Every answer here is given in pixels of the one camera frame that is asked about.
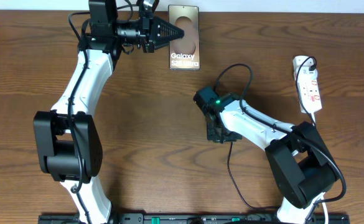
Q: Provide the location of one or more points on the Samsung Galaxy smartphone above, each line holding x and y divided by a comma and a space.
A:
184, 53

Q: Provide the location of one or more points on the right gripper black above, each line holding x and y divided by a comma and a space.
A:
211, 135

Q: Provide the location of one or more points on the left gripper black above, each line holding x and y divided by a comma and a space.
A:
150, 28

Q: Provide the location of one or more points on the white power strip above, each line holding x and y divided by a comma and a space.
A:
305, 74

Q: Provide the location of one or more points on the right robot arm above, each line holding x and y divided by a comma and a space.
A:
300, 162

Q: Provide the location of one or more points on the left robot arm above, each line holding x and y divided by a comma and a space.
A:
68, 144

